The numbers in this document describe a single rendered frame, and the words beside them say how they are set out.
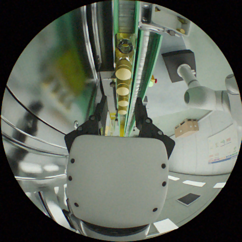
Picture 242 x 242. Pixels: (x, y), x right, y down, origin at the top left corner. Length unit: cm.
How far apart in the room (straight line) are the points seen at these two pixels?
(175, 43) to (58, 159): 75
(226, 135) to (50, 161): 384
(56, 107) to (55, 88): 4
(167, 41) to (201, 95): 40
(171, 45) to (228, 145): 354
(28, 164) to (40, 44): 18
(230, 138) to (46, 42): 383
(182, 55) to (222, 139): 347
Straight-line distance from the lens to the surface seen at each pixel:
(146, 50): 47
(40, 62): 16
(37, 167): 16
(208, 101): 36
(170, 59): 61
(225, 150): 380
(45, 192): 23
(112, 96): 71
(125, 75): 19
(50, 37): 19
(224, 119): 379
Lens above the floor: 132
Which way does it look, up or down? 23 degrees down
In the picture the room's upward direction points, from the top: 177 degrees counter-clockwise
